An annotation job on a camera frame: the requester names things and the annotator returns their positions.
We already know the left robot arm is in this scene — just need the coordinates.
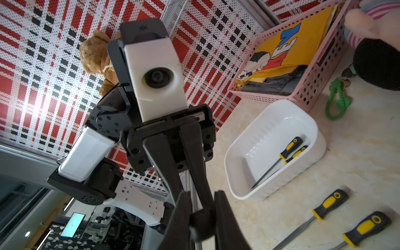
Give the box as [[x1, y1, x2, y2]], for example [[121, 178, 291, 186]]
[[47, 83, 215, 230]]

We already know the brown teddy bear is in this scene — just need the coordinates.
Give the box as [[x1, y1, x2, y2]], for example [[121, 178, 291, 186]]
[[79, 30, 119, 97]]

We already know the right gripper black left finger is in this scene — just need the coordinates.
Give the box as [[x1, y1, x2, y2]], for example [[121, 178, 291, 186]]
[[157, 191, 192, 250]]

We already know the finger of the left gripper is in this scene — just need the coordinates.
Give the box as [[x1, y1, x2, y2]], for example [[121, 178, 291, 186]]
[[180, 120, 215, 210]]

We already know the pink black plush toy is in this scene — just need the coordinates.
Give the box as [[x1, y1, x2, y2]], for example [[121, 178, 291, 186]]
[[344, 1, 400, 91]]

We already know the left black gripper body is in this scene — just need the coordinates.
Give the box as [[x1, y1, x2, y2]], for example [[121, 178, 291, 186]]
[[120, 104, 216, 176]]

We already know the green carabiner clip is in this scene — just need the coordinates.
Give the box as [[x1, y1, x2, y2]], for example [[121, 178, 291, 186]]
[[325, 78, 351, 121]]

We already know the white plastic storage box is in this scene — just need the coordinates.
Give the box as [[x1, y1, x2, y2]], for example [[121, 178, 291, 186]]
[[225, 100, 327, 201]]

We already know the yellow printed folded cloth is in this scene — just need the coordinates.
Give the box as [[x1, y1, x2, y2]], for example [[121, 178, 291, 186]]
[[235, 5, 338, 96]]

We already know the lit monitor screen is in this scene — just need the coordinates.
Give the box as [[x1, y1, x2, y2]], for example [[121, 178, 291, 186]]
[[60, 212, 85, 238]]

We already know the pink plastic basket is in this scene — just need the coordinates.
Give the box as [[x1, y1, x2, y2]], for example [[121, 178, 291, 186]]
[[228, 0, 360, 112]]

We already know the yellow black file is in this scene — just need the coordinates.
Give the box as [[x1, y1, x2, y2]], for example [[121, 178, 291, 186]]
[[252, 136, 303, 189], [333, 211, 392, 250], [273, 189, 349, 250], [282, 145, 308, 164]]

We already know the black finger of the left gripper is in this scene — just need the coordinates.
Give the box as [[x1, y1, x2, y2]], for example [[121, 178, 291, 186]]
[[143, 133, 183, 205]]

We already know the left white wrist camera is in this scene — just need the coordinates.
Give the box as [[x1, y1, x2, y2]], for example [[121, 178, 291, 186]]
[[108, 18, 188, 122]]

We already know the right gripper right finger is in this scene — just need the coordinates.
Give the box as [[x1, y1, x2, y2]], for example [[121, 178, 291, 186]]
[[214, 190, 251, 250]]

